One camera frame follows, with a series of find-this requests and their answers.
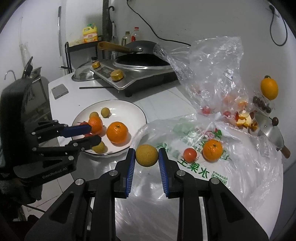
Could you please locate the black chopstick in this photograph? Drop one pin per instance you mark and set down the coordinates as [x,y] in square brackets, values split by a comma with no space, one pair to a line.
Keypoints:
[96,87]

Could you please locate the orange peel pile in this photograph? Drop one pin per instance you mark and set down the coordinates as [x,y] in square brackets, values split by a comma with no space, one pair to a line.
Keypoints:
[244,120]

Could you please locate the clear plastic bag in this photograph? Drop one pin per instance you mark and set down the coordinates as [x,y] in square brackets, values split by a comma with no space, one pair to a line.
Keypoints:
[208,69]

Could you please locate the large orange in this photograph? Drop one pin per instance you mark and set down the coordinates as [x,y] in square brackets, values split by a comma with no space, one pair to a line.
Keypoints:
[117,132]

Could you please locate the yellow detergent bottle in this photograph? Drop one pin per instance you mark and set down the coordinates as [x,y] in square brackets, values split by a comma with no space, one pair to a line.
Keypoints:
[90,34]

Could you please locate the white plate with dark rim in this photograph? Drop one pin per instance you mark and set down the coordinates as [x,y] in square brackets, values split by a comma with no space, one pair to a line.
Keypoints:
[124,113]

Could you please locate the silver phone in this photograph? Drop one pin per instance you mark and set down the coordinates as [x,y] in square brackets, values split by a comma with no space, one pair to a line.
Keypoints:
[60,91]

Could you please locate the small orange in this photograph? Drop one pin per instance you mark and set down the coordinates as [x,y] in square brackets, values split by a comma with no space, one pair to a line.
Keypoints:
[96,124]

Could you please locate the white wall pipe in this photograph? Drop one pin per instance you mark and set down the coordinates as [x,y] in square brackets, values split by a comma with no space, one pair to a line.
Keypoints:
[59,30]

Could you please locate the person's left hand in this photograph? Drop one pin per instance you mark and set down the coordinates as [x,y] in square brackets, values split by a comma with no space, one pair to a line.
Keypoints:
[20,190]

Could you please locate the black metal rack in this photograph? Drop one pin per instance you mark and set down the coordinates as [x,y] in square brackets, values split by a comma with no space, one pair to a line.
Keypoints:
[67,53]

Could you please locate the bottle with red cap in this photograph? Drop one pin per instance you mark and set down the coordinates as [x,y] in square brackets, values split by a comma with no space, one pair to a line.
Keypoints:
[135,36]

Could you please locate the clear bottle with dark cap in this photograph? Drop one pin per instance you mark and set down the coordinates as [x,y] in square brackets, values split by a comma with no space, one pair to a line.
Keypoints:
[126,39]

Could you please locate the steel induction cooker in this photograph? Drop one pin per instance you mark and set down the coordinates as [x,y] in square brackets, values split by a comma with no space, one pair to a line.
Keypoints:
[143,78]

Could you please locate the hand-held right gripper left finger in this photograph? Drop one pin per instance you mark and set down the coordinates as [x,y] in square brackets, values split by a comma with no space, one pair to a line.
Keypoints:
[130,171]

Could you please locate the steel sink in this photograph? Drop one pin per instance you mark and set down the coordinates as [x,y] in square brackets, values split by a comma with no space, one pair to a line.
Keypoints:
[42,80]

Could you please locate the yellow lemon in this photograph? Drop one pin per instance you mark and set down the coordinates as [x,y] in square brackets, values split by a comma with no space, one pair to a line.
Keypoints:
[269,88]

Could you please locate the printed plastic bag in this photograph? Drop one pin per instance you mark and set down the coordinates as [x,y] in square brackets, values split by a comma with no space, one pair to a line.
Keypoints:
[242,180]

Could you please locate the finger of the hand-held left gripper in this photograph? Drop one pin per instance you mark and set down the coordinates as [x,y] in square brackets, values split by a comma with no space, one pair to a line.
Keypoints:
[76,130]
[89,141]

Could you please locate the steel bowl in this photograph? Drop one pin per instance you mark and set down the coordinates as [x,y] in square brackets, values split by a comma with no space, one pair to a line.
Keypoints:
[36,72]

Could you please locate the clear plastic bottle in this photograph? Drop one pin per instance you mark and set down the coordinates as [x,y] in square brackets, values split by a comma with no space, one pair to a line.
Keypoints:
[25,52]

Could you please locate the steel pot lid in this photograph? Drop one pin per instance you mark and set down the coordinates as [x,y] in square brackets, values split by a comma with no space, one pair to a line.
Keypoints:
[82,75]

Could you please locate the dark umbrella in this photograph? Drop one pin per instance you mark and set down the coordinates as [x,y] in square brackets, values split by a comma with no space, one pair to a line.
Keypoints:
[107,23]

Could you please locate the steel faucet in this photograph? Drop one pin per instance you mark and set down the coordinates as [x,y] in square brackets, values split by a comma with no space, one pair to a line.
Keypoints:
[10,72]

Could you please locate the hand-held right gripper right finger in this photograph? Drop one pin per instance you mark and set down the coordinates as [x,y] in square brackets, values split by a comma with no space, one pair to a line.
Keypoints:
[163,171]

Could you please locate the small red tomato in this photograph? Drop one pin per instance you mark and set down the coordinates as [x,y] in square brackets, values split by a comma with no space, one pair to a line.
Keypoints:
[205,110]
[226,113]

